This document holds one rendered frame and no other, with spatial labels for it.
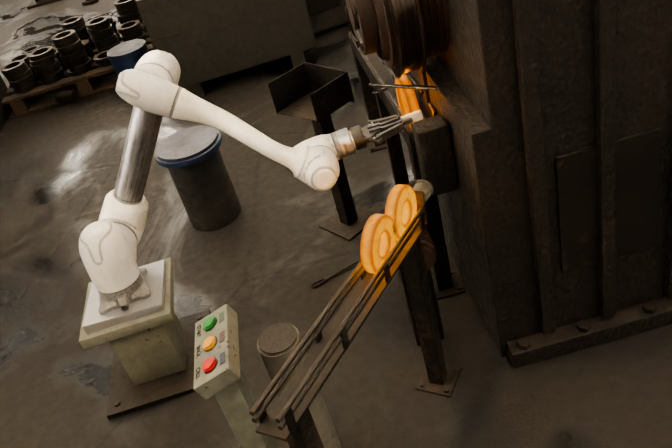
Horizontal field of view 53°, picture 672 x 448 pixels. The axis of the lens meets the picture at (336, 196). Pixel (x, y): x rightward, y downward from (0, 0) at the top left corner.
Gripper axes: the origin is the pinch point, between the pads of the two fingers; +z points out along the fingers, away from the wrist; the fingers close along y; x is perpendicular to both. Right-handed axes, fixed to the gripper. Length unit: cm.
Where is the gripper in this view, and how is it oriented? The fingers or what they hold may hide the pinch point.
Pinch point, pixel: (411, 117)
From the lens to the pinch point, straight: 220.9
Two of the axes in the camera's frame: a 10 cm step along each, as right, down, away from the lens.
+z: 9.4, -3.4, -0.5
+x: -3.1, -7.7, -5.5
